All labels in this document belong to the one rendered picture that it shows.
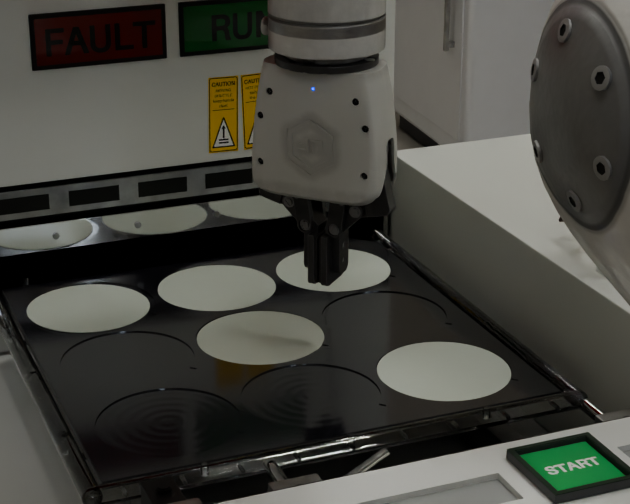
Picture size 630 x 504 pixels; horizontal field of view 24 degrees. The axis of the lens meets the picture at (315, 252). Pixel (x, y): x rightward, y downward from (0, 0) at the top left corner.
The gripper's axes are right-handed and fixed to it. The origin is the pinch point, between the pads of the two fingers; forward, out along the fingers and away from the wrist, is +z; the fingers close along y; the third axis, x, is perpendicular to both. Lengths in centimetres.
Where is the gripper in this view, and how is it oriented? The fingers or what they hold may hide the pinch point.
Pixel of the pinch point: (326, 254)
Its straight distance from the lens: 110.1
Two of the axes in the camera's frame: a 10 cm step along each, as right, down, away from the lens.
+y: 9.1, 1.6, -3.9
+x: 4.2, -3.3, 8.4
